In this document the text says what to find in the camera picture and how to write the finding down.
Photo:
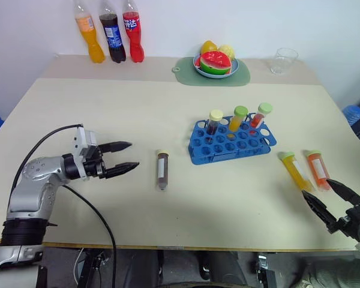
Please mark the toy pale yellow fruit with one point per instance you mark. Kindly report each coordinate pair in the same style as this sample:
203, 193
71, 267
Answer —
228, 50

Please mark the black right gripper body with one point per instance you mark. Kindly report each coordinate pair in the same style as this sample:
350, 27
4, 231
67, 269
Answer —
352, 222

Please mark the orange liquid tube green cap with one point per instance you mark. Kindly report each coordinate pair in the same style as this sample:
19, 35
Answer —
236, 121

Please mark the light blue plate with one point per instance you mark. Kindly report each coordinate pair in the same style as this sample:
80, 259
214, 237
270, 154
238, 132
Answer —
216, 75

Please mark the toy orange fruit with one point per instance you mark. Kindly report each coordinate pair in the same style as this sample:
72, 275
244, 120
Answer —
208, 47

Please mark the orange soda bottle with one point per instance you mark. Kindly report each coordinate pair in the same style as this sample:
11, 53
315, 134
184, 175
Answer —
91, 39

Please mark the green silicone mat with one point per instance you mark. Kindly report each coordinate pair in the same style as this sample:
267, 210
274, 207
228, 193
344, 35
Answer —
186, 75

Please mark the clear plastic cup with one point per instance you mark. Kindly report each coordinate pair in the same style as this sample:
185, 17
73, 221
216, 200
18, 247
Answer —
283, 63

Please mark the dark rounded shape under table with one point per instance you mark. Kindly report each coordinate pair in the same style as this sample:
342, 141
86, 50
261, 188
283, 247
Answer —
180, 270

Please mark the dark liquid tube yellow cap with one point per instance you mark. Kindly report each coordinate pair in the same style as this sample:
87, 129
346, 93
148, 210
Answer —
213, 124

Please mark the red soda bottle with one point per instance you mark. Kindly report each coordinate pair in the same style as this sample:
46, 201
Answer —
135, 39

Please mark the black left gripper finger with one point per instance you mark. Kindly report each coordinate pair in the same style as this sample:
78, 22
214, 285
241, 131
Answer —
117, 146
123, 168

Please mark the yellow liquid tube green cap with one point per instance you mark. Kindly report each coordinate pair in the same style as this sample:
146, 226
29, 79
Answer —
297, 174

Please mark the black metal frame under table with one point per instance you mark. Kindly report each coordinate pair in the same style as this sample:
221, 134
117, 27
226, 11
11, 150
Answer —
93, 270

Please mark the blue ribbed water jug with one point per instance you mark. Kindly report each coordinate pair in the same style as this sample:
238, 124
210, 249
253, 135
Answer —
353, 115

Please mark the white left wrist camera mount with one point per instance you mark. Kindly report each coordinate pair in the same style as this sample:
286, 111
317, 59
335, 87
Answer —
84, 138

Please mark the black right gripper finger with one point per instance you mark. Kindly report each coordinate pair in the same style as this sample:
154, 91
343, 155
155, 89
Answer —
319, 210
346, 193

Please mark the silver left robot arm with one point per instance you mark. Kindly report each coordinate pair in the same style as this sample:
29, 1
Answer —
33, 192

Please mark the red liquid tube green cap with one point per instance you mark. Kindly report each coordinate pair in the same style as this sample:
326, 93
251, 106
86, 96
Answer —
258, 120

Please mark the grey textured rounded shape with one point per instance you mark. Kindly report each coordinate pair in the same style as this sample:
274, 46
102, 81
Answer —
336, 276

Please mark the blue test tube rack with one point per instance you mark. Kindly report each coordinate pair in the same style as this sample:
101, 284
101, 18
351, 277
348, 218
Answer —
228, 151

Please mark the cola bottle blue label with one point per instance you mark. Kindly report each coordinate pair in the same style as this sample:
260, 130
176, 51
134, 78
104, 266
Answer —
112, 39

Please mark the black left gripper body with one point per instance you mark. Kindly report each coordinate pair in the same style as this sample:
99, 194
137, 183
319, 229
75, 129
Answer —
93, 166

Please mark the black bracket under table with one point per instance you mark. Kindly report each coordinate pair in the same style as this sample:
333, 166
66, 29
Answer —
265, 271

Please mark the brown liquid tube cream cap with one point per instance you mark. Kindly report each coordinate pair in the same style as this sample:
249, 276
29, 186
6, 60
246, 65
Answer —
162, 171

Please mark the toy watermelon slice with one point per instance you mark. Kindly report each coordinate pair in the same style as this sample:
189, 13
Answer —
215, 63

